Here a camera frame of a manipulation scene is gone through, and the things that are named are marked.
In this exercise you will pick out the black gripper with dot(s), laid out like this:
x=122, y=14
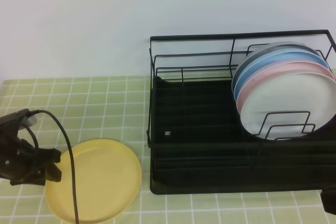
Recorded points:
x=22, y=160

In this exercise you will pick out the yellow plate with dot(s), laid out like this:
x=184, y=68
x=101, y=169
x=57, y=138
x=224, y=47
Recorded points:
x=108, y=178

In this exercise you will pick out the white plate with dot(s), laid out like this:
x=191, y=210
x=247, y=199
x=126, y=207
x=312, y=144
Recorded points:
x=289, y=106

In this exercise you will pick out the blue plate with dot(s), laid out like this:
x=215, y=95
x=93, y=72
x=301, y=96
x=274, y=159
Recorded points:
x=271, y=58

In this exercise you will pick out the pink plate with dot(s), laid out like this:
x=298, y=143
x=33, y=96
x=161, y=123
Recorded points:
x=274, y=70

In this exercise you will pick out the dark grey plate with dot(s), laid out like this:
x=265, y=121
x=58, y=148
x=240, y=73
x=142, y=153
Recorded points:
x=272, y=47

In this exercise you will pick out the black object at right edge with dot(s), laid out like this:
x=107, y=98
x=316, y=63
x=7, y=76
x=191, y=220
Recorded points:
x=328, y=198

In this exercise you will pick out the black wire dish rack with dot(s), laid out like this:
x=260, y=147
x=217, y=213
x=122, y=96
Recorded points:
x=198, y=143

